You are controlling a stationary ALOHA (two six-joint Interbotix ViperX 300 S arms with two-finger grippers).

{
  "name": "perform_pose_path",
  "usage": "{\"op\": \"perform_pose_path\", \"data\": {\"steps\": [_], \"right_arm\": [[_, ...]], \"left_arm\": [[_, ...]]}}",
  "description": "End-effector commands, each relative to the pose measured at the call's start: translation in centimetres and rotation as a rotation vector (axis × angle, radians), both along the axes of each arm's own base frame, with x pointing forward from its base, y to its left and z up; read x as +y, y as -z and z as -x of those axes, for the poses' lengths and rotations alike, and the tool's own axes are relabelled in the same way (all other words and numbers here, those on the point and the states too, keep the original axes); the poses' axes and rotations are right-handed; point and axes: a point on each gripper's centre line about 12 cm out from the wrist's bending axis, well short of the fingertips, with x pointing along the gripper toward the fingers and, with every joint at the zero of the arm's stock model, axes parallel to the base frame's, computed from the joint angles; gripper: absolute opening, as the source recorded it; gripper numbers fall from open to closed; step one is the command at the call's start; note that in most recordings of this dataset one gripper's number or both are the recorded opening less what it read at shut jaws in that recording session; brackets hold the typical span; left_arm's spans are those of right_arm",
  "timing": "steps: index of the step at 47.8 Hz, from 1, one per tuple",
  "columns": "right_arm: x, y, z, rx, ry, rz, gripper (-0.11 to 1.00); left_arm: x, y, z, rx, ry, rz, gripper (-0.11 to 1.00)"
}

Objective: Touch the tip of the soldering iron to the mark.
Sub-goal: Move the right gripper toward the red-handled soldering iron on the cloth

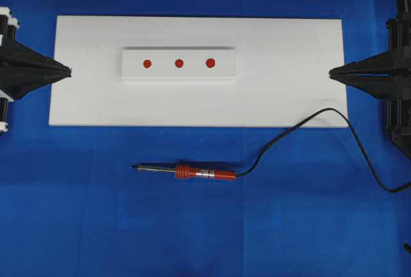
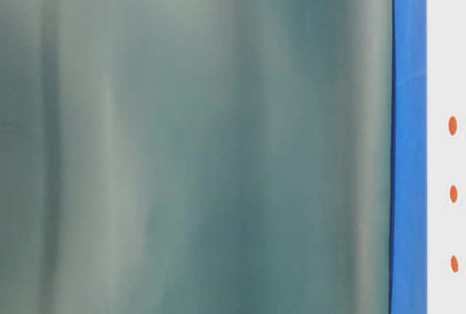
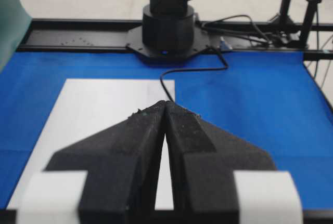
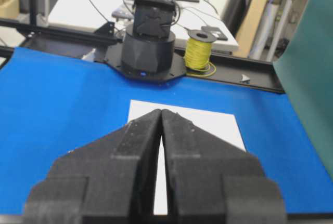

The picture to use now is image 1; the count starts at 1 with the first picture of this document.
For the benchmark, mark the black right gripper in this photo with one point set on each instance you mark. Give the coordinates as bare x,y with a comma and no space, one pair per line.
395,88

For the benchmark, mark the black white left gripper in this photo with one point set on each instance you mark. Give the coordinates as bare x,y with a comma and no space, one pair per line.
16,84

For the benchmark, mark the red handled soldering iron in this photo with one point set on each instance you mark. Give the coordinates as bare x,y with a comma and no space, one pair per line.
182,171

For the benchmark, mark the large white base board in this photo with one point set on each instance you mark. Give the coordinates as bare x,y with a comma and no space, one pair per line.
282,75

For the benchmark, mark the small white raised block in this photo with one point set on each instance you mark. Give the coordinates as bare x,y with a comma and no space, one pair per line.
178,64

